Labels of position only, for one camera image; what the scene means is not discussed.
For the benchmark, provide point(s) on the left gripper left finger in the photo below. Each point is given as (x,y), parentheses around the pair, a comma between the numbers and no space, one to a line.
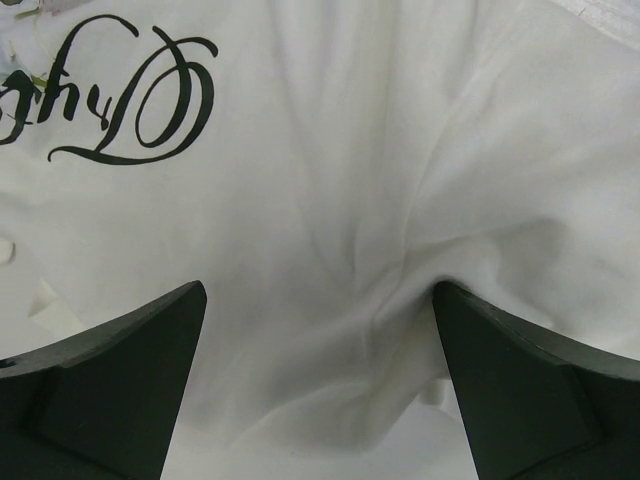
(102,404)

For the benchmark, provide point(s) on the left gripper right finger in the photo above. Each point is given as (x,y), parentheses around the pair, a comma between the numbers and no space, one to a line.
(536,404)

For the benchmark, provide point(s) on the white floral t shirt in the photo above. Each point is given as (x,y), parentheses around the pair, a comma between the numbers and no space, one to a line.
(319,166)

